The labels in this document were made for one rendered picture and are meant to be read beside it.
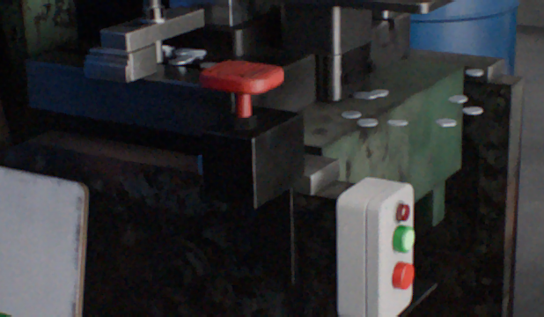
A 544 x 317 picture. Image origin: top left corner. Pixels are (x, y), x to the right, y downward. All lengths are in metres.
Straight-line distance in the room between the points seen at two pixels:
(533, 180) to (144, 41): 1.88
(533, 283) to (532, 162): 0.78
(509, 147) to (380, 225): 0.50
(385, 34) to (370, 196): 0.45
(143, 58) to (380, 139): 0.29
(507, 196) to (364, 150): 0.35
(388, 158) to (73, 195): 0.37
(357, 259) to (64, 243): 0.37
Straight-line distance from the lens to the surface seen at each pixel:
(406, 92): 1.41
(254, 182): 1.05
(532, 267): 2.51
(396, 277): 1.14
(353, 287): 1.14
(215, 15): 1.38
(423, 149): 1.45
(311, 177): 1.13
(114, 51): 1.27
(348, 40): 1.35
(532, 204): 2.86
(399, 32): 1.55
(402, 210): 1.12
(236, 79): 1.03
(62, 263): 1.33
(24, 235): 1.37
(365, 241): 1.11
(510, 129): 1.56
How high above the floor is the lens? 1.02
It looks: 19 degrees down
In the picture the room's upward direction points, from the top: 2 degrees counter-clockwise
